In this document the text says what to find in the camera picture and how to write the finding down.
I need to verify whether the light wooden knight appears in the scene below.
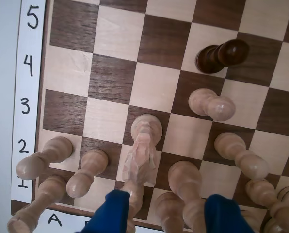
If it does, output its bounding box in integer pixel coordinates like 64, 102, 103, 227
122, 113, 163, 187

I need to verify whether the light wooden rook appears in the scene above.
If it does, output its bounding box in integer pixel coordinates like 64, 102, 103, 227
7, 176, 67, 233

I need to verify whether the wooden chessboard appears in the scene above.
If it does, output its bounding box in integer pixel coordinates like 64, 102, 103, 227
10, 0, 289, 233

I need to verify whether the white pawn D2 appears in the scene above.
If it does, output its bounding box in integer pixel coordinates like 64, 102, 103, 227
168, 160, 208, 233

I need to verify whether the white letter label strip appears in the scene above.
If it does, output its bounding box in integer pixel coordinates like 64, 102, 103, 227
39, 206, 269, 233

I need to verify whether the dark wooden pawn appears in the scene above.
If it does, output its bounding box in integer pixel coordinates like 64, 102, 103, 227
195, 38, 250, 75

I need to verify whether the light wooden queen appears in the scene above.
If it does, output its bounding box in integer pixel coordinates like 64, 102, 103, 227
155, 191, 186, 233

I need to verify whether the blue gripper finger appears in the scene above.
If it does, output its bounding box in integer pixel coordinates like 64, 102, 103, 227
80, 190, 131, 233
204, 194, 257, 233

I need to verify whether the light wooden bishop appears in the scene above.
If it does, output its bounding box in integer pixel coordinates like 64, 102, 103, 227
127, 199, 145, 231

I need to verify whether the white number label strip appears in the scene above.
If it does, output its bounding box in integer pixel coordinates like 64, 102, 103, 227
11, 0, 47, 203

